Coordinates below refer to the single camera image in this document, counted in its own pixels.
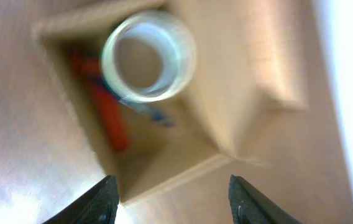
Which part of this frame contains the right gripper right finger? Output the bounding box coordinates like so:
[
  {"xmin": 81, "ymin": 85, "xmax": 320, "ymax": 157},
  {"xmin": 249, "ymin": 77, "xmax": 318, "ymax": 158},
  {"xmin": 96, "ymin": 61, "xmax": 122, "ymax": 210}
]
[{"xmin": 228, "ymin": 175, "xmax": 300, "ymax": 224}]

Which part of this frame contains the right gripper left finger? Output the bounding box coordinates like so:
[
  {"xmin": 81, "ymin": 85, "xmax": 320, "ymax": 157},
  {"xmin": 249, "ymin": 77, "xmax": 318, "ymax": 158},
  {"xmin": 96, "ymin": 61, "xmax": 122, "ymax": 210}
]
[{"xmin": 44, "ymin": 175, "xmax": 120, "ymax": 224}]

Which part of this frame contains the brown cardboard box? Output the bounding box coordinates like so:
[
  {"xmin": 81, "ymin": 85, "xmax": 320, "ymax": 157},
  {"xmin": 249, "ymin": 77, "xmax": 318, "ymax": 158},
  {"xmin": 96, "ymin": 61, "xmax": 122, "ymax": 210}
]
[{"xmin": 0, "ymin": 1, "xmax": 353, "ymax": 223}]

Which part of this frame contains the blue pen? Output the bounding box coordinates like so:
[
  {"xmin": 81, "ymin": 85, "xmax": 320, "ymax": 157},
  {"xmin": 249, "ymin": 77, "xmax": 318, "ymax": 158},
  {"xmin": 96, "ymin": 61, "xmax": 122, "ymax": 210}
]
[{"xmin": 93, "ymin": 77, "xmax": 174, "ymax": 127}]

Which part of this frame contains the orange utility knife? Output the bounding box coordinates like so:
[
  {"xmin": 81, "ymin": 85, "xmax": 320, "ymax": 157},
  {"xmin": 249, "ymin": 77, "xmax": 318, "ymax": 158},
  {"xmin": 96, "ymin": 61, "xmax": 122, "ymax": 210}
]
[{"xmin": 70, "ymin": 50, "xmax": 129, "ymax": 152}]

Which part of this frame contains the white masking tape roll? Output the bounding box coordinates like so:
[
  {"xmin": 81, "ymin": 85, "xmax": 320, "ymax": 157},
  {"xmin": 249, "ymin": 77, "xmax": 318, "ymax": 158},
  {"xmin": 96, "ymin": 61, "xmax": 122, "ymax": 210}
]
[{"xmin": 101, "ymin": 10, "xmax": 196, "ymax": 103}]

